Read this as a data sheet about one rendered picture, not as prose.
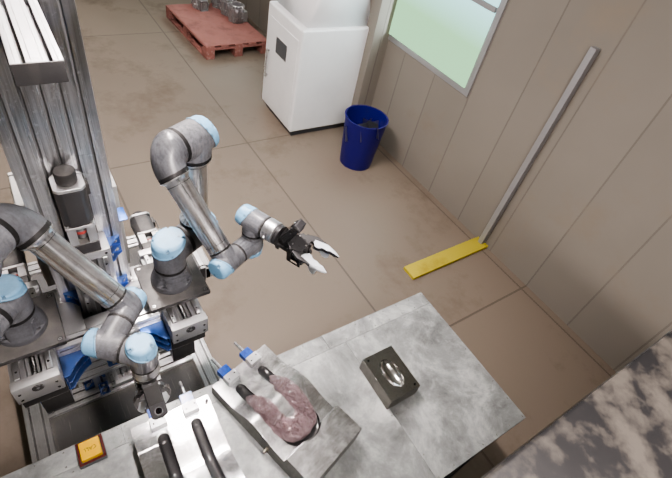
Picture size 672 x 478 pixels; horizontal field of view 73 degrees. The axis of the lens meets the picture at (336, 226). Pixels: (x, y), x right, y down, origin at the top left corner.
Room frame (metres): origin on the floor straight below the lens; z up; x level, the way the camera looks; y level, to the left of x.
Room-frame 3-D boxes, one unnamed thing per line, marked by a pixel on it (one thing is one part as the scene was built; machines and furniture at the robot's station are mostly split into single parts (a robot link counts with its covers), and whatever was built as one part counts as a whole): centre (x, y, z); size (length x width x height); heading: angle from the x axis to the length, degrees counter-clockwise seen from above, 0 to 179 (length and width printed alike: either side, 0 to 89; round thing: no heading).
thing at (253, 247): (1.04, 0.27, 1.33); 0.11 x 0.08 x 0.11; 158
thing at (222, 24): (5.52, 2.07, 0.18); 1.26 x 0.87 x 0.36; 43
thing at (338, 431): (0.73, 0.01, 0.85); 0.50 x 0.26 x 0.11; 59
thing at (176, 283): (1.03, 0.56, 1.09); 0.15 x 0.15 x 0.10
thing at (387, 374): (0.98, -0.36, 0.83); 0.20 x 0.15 x 0.07; 42
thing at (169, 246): (1.04, 0.56, 1.20); 0.13 x 0.12 x 0.14; 158
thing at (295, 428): (0.72, 0.02, 0.90); 0.26 x 0.18 x 0.08; 59
